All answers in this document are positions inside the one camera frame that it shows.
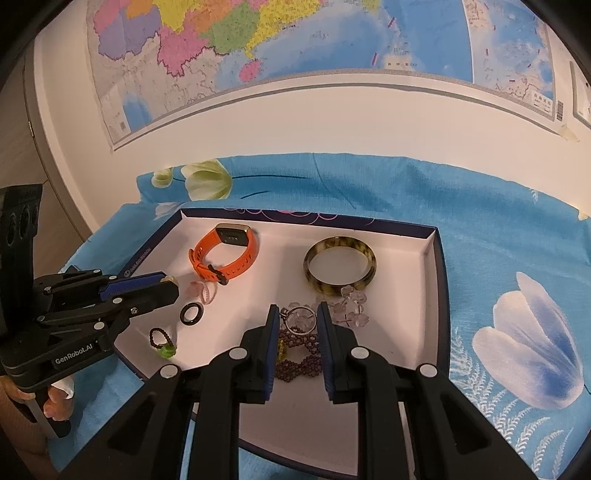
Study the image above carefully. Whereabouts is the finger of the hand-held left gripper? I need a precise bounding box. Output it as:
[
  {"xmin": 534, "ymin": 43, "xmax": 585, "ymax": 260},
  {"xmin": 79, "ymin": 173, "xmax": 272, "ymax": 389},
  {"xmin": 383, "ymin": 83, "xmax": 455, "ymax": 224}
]
[
  {"xmin": 39, "ymin": 280, "xmax": 182, "ymax": 343},
  {"xmin": 44, "ymin": 268, "xmax": 169, "ymax": 302}
]

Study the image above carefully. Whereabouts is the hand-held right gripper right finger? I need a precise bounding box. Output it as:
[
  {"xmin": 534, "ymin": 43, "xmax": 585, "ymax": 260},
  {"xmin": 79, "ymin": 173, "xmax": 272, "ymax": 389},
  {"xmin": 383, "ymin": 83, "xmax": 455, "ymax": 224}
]
[{"xmin": 316, "ymin": 302, "xmax": 536, "ymax": 480}]

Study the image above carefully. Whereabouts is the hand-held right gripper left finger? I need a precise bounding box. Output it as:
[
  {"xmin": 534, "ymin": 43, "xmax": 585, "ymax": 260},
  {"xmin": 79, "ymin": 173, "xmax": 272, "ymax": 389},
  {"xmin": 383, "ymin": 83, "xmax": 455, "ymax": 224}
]
[{"xmin": 58, "ymin": 305, "xmax": 281, "ymax": 480}]

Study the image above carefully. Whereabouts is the purple beaded bracelet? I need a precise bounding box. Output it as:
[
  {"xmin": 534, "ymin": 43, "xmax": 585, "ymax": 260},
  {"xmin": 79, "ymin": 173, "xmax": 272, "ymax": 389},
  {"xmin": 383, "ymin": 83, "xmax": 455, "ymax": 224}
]
[{"xmin": 276, "ymin": 323, "xmax": 324, "ymax": 383}]

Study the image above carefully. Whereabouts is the silver key ring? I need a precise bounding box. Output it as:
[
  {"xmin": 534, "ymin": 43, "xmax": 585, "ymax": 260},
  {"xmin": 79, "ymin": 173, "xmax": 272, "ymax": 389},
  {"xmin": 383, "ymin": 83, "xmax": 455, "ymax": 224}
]
[{"xmin": 279, "ymin": 305, "xmax": 319, "ymax": 336}]

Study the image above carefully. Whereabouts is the clear crystal bracelet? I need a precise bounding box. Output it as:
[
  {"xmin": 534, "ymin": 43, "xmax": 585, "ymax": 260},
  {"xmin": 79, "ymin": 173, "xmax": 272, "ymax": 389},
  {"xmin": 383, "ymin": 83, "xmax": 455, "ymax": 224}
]
[{"xmin": 286, "ymin": 285, "xmax": 370, "ymax": 330}]

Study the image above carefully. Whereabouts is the black beaded ring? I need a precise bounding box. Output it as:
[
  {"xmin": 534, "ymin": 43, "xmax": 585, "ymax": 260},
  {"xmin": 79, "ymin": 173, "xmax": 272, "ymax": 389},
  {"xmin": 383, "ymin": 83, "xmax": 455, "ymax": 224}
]
[{"xmin": 148, "ymin": 327, "xmax": 177, "ymax": 360}]

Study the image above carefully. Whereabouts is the dark blue patterned box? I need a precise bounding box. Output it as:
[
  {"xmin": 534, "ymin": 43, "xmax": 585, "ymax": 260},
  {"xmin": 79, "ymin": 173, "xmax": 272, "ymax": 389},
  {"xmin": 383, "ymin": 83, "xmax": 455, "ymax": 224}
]
[{"xmin": 111, "ymin": 208, "xmax": 455, "ymax": 467}]

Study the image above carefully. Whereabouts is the person's left forearm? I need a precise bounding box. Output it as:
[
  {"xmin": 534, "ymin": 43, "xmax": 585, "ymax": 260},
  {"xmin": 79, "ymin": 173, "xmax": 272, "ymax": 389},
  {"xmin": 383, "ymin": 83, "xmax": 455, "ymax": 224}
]
[{"xmin": 0, "ymin": 376, "xmax": 54, "ymax": 467}]

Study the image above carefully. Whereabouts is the person's left hand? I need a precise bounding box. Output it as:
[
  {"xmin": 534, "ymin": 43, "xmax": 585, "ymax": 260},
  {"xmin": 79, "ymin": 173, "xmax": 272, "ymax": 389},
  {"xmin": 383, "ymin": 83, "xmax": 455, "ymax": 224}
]
[{"xmin": 41, "ymin": 376, "xmax": 77, "ymax": 423}]

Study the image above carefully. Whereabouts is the tortoiseshell bangle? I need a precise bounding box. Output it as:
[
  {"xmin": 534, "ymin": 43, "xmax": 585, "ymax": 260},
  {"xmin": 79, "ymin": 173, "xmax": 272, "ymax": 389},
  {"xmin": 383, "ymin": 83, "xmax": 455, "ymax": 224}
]
[{"xmin": 303, "ymin": 236, "xmax": 377, "ymax": 296}]

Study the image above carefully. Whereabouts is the grey wooden door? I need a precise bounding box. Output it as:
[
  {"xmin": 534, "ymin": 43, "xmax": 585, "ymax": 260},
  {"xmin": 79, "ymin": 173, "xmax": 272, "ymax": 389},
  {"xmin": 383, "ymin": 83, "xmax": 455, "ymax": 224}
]
[{"xmin": 0, "ymin": 46, "xmax": 100, "ymax": 245}]

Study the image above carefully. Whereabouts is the orange smart band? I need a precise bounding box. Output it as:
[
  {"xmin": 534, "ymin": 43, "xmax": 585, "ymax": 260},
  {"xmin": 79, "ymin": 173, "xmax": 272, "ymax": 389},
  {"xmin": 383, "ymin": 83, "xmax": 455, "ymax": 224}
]
[{"xmin": 188, "ymin": 223, "xmax": 258, "ymax": 284}]

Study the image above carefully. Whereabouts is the blue floral bedsheet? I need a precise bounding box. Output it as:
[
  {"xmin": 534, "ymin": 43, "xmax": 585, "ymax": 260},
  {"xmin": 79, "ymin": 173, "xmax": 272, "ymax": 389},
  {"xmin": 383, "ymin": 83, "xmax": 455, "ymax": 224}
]
[{"xmin": 69, "ymin": 152, "xmax": 591, "ymax": 480}]

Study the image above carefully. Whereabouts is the wall map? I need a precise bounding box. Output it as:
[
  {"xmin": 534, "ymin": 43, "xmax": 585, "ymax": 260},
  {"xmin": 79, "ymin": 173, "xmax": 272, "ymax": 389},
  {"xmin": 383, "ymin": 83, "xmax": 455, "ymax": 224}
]
[{"xmin": 85, "ymin": 0, "xmax": 559, "ymax": 153}]

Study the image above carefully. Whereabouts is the white wall socket panel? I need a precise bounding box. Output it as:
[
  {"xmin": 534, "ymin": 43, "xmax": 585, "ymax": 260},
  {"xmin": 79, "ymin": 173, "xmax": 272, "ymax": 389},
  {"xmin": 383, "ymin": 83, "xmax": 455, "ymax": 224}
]
[{"xmin": 570, "ymin": 60, "xmax": 591, "ymax": 127}]

